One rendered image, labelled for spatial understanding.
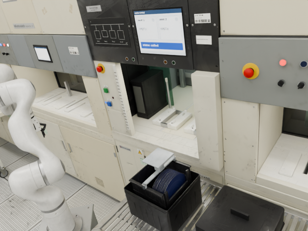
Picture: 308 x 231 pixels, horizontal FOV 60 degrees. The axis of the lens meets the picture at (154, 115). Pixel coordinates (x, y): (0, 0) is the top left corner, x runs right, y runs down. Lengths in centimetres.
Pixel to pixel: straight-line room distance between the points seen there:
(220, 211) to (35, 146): 86
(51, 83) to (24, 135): 195
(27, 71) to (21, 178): 191
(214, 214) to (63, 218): 71
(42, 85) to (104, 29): 167
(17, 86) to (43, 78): 184
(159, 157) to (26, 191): 59
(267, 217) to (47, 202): 96
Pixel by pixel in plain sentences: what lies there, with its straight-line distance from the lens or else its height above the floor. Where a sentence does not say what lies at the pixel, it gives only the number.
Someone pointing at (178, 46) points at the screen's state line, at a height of 151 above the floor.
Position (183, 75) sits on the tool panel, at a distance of 245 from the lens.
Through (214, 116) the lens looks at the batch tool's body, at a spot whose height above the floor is 120.
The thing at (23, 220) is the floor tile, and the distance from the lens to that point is 295.
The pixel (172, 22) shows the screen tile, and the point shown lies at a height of 162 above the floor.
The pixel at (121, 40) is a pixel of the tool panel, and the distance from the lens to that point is 154.
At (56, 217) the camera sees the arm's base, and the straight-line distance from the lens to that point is 142.
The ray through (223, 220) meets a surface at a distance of 127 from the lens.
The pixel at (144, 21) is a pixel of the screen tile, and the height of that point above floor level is 163.
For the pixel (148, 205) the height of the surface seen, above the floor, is 91.
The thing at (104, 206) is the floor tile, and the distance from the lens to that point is 268.
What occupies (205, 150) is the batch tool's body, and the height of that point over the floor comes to 98.
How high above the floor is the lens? 184
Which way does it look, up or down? 28 degrees down
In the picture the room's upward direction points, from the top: 10 degrees counter-clockwise
